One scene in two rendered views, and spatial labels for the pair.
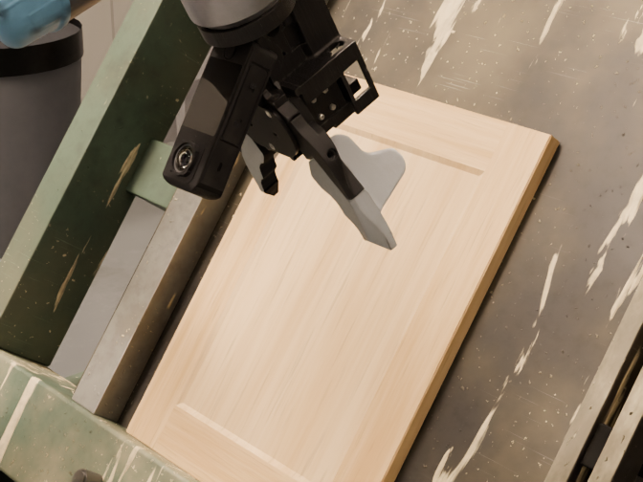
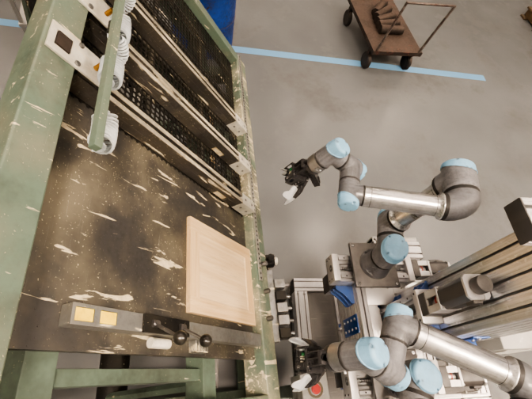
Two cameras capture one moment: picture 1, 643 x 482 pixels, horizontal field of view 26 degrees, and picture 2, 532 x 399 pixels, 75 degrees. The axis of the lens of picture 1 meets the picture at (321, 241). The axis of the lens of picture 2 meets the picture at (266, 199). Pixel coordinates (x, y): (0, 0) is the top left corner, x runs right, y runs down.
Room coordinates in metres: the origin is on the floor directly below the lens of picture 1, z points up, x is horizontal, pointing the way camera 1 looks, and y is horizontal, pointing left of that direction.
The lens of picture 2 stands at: (1.80, 0.21, 2.55)
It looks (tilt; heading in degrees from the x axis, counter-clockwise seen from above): 59 degrees down; 199
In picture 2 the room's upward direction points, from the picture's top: 19 degrees clockwise
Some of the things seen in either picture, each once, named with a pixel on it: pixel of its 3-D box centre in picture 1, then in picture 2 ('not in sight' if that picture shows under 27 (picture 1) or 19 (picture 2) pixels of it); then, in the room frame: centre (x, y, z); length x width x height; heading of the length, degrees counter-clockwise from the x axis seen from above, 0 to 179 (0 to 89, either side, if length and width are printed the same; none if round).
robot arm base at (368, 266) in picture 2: not in sight; (378, 260); (0.88, 0.53, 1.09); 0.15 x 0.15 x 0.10
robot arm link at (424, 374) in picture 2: not in sight; (419, 378); (1.28, 0.83, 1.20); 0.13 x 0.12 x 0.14; 12
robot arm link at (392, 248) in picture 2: not in sight; (390, 250); (0.88, 0.52, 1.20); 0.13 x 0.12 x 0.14; 24
